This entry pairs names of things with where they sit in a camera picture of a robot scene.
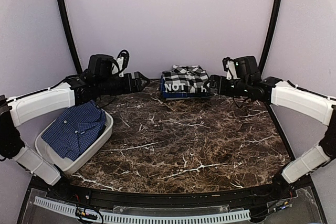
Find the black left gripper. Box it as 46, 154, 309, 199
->
96, 71, 150, 96

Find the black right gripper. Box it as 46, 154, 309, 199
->
204, 74, 250, 98

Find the blue plaid shirt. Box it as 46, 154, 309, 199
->
160, 77, 212, 100

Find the black white checked shirt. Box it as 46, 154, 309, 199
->
162, 65, 208, 94

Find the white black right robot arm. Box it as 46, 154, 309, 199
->
206, 56, 335, 200

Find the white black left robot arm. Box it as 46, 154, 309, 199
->
1, 50, 150, 201

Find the small-check blue shirt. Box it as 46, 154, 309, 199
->
41, 101, 106, 161

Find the grey plastic bin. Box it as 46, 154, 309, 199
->
35, 111, 113, 175

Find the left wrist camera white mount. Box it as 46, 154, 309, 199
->
115, 49, 130, 77

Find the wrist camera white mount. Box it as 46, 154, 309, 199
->
222, 57, 238, 80
115, 49, 130, 77

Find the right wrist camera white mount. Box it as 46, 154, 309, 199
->
222, 57, 238, 80

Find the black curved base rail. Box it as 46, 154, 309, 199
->
18, 178, 327, 223

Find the black corner frame post right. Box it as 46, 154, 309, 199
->
258, 0, 281, 73

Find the black corner frame post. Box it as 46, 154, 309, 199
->
57, 0, 82, 74
258, 0, 281, 73

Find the white slotted cable duct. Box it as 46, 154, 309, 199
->
34, 196, 250, 223

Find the black corner frame post left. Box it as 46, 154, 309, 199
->
57, 0, 82, 74

